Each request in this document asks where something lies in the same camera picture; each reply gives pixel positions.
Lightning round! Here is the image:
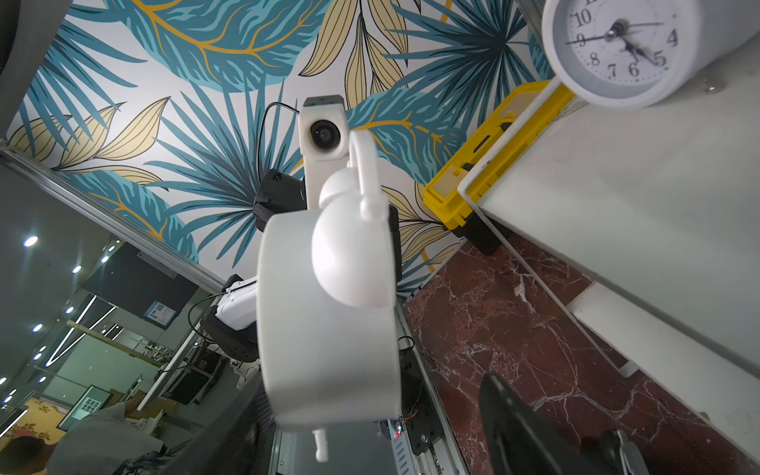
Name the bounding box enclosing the yellow black toolbox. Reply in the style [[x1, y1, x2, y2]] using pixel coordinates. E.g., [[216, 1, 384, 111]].
[[423, 80, 575, 255]]

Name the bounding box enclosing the white plastic twin-bell clock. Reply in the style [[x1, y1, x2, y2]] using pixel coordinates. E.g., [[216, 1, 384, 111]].
[[256, 131, 402, 462]]

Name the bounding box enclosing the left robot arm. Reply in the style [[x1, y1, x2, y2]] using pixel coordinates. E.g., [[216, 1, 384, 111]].
[[200, 169, 307, 362]]

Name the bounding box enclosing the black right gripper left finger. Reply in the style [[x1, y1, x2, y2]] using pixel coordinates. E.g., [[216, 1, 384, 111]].
[[160, 373, 276, 475]]

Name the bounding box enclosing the white metal twin-bell clock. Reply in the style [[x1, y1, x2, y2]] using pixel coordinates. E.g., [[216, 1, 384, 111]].
[[541, 0, 759, 108]]

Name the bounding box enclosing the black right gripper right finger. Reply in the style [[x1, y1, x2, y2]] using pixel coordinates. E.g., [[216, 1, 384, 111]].
[[479, 374, 594, 474]]

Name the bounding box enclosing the white two-tier shelf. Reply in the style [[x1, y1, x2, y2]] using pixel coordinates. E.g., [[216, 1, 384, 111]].
[[477, 40, 759, 458]]

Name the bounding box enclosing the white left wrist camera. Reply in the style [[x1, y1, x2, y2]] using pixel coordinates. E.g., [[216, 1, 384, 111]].
[[298, 95, 350, 210]]

